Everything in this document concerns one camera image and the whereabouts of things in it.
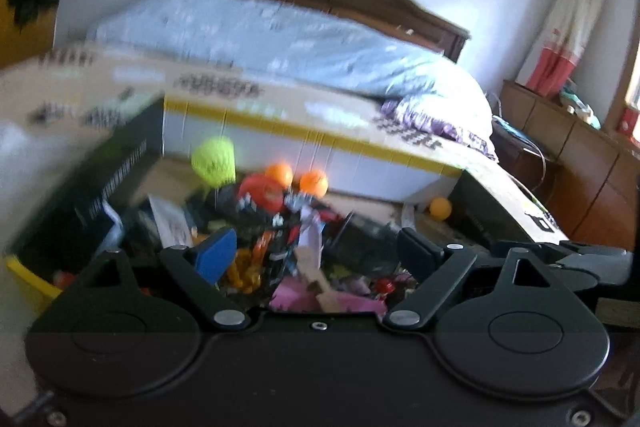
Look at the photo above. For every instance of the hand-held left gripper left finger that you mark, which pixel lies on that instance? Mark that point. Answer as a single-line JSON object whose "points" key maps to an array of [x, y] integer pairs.
{"points": [[215, 254]]}

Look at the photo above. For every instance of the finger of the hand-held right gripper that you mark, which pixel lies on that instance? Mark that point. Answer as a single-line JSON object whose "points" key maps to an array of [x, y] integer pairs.
{"points": [[550, 248]]}

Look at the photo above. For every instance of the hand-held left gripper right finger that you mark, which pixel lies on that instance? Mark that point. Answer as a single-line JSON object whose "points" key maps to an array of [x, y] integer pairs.
{"points": [[417, 252]]}

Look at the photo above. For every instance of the yellow cardboard box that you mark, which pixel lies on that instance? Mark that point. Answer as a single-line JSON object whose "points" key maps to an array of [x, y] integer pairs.
{"points": [[350, 167]]}

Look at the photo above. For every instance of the orange ping-pong ball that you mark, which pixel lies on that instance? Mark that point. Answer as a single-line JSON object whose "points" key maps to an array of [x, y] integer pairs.
{"points": [[279, 174], [441, 208]]}

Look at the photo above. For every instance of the red round toy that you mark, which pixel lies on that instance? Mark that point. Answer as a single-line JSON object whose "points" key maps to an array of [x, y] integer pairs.
{"points": [[260, 194]]}

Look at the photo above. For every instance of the heap of assorted toys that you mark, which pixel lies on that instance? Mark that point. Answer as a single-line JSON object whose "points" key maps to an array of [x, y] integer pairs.
{"points": [[300, 247]]}

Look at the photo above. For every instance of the brown wooden cabinet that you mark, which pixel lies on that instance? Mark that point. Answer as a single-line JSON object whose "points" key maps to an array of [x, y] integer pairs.
{"points": [[590, 172]]}

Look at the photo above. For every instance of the yellow-green ball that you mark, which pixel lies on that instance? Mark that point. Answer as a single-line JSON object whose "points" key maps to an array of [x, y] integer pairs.
{"points": [[214, 159]]}

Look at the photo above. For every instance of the dark wooden nightstand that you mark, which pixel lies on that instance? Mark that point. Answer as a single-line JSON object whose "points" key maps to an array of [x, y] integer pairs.
{"points": [[520, 157]]}

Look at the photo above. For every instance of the orange ball pair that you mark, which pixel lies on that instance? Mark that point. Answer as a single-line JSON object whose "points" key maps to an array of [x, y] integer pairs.
{"points": [[314, 183]]}

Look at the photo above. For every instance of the purple patterned pillow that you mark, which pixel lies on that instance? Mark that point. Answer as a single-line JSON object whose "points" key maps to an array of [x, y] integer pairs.
{"points": [[440, 127]]}

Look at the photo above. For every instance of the clutter of small things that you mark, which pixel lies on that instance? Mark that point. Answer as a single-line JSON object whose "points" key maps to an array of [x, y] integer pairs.
{"points": [[580, 107]]}

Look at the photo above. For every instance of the red box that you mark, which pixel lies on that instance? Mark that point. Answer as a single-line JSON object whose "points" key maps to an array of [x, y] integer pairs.
{"points": [[629, 122]]}

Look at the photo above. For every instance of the red and white curtain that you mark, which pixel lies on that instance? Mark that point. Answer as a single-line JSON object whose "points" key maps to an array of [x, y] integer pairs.
{"points": [[570, 32]]}

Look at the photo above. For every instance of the light blue quilt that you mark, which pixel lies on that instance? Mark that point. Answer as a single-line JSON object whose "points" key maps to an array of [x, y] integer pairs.
{"points": [[275, 37]]}

